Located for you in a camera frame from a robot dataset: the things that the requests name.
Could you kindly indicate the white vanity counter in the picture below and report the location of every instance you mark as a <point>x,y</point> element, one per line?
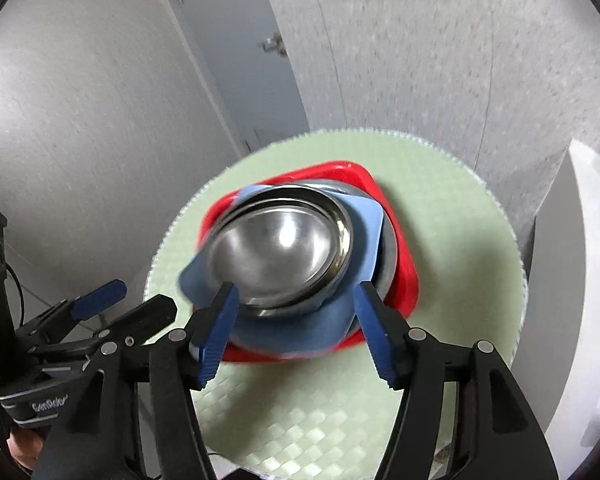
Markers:
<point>575,285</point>

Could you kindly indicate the red plastic basket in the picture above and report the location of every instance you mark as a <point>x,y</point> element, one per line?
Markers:
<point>406,280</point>

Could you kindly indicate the grey door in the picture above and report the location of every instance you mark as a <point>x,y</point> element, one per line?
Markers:
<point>230,35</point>

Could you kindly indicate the large steel bowl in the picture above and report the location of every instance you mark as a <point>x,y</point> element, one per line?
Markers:
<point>388,260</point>

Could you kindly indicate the blue plastic plate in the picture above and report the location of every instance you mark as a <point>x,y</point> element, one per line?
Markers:
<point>320,331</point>

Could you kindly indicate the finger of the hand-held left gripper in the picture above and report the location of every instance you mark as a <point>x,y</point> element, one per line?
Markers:
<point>150,315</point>
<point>97,299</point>

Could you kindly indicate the person's left hand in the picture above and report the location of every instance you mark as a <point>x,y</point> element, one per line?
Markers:
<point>27,447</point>

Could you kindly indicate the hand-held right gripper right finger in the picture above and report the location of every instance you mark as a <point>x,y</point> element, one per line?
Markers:
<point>377,332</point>

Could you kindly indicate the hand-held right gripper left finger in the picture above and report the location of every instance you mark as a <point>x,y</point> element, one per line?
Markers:
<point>219,330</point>

